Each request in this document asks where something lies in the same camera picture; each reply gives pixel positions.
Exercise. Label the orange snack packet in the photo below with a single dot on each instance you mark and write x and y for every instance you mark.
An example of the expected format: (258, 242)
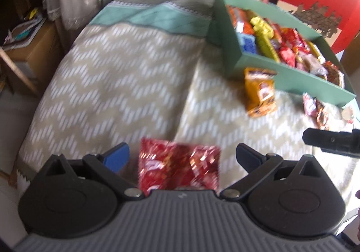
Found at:
(242, 19)

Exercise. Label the red shiny snack packet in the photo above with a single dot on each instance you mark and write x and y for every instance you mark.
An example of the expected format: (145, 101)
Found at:
(174, 166)

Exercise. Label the plain yellow snack packet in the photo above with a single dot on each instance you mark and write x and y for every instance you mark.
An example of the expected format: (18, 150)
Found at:
(261, 26)

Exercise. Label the wooden stick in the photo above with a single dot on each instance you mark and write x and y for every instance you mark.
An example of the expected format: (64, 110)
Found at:
(19, 71)

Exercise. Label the clear plastic jelly cup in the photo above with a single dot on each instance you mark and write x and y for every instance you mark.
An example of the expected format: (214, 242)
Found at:
(348, 114)

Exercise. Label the green cardboard box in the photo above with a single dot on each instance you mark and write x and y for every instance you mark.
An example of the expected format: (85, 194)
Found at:
(295, 83)

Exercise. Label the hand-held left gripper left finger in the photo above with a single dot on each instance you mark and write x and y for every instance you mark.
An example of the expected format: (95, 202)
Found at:
(116, 156)

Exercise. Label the large orange noodle packet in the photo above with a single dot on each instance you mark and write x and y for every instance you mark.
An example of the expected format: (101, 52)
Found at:
(335, 74)

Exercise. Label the small red snack packet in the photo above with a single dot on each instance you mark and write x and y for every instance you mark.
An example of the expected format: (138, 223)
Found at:
(323, 117)
(309, 104)

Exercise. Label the heap of red packets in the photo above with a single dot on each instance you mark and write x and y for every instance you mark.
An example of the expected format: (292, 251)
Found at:
(289, 43)

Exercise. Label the yellow brown-print snack packet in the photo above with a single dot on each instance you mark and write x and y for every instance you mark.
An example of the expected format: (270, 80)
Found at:
(260, 93)

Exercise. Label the clear brown cake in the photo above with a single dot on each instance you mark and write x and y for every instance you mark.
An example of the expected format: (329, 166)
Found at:
(315, 64)

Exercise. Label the stack of papers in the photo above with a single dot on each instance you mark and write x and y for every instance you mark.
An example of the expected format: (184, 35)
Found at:
(24, 29)

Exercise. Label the brown cardboard box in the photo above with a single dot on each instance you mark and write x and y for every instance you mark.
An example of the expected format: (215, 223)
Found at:
(36, 52)

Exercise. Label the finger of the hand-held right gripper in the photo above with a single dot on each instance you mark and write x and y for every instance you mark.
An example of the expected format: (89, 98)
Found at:
(329, 140)

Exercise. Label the blue white snack packet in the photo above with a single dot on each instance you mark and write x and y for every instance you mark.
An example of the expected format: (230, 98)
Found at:
(248, 43)

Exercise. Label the yellow snack bar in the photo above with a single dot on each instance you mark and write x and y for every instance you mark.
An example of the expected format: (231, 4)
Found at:
(268, 48)

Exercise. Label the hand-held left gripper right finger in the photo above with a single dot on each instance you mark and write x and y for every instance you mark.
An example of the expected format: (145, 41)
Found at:
(249, 156)

